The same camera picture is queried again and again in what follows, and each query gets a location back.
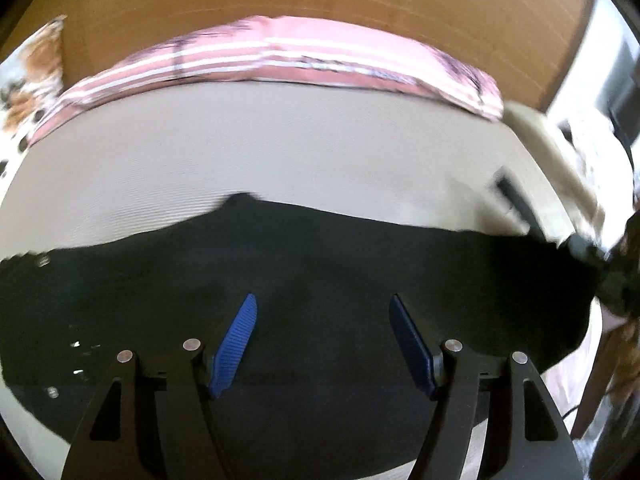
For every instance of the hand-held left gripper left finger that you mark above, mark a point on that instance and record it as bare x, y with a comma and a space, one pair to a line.
235, 345

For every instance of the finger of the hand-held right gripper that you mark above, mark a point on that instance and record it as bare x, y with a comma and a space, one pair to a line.
515, 202
582, 252

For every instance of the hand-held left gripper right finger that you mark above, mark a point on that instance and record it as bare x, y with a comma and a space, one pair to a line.
412, 345

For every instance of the black pants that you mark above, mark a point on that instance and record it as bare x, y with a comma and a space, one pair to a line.
325, 260

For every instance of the beige pad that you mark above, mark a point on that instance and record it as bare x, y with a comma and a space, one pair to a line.
550, 150

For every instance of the beige bed mattress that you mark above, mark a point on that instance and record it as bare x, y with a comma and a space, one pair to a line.
250, 160

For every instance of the pink striped pillow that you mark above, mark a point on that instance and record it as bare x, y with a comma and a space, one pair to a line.
300, 50

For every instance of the floral pillow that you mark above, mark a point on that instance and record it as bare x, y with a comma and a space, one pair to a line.
30, 70

